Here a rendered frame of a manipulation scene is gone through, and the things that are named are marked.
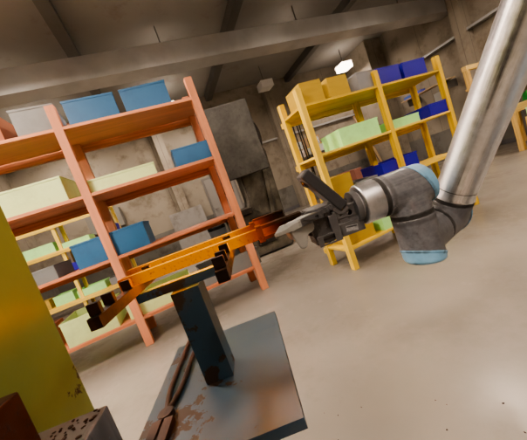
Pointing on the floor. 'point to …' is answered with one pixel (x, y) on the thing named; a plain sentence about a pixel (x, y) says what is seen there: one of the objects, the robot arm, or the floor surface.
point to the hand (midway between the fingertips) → (269, 228)
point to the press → (247, 165)
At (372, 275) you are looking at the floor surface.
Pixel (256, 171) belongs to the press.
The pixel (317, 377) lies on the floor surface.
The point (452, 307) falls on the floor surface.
